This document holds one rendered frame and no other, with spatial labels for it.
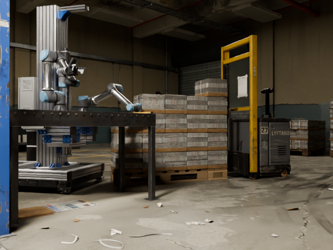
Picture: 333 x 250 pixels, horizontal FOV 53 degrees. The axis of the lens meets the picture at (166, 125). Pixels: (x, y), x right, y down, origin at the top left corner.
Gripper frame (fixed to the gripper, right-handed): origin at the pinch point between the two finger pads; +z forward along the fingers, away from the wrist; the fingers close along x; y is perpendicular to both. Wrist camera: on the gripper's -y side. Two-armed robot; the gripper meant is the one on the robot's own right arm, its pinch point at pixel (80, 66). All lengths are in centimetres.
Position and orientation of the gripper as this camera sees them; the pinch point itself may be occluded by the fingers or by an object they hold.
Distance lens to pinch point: 325.2
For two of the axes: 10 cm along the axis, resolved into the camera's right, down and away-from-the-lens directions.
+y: -0.9, 9.9, -1.0
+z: 7.6, 0.0, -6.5
